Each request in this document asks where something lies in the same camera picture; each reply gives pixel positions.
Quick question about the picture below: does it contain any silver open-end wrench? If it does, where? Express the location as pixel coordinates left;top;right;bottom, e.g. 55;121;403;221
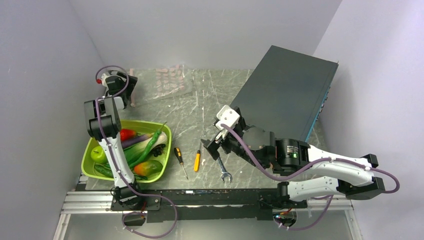
217;157;233;183

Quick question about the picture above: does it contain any purple eggplant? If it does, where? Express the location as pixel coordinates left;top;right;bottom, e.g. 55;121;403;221
121;133;153;149

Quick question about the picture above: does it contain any green orange mango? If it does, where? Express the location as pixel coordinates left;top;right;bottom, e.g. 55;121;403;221
133;160;163;177

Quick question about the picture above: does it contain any clear zip top bag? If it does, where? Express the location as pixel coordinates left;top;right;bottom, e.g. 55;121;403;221
129;64;194;104

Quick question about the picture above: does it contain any green plastic tray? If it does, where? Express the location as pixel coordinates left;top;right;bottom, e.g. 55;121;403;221
81;119;172;184

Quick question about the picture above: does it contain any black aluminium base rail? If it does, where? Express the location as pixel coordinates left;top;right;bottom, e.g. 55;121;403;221
54;185;363;240

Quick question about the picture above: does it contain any black grape bunch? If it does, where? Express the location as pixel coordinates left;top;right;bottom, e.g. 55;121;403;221
151;144;166;157

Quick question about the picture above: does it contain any red bell pepper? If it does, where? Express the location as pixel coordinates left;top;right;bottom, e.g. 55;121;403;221
120;128;137;142

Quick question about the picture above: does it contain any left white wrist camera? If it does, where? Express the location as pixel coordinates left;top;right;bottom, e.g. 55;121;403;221
97;73;119;87

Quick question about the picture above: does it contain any green bok choy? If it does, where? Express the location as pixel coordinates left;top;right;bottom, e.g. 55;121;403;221
123;138;152;165

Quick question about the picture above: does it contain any black yellow screwdriver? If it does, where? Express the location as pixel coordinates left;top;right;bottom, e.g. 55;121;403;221
173;147;189;180

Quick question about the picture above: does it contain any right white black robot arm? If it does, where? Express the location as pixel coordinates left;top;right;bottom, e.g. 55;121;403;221
202;105;386;208

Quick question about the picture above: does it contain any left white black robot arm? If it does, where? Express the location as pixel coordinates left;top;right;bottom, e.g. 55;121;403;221
83;72;144;210

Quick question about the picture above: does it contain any long green chili pepper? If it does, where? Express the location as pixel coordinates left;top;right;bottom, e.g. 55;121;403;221
129;121;167;170

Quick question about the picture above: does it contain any large dark grey box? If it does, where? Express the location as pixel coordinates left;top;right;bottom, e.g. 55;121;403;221
230;45;339;142

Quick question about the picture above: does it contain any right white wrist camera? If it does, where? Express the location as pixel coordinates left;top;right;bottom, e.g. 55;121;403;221
214;104;241;132

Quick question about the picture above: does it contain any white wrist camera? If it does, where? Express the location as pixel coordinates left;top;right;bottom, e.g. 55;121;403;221
97;73;119;87
214;104;241;132

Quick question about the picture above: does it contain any orange utility knife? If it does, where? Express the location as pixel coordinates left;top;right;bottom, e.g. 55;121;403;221
193;142;202;172

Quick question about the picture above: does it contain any green apple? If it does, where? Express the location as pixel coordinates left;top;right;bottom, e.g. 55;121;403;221
90;145;108;164

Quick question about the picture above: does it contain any dark green cucumber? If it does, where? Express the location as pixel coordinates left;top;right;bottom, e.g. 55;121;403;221
94;164;114;179

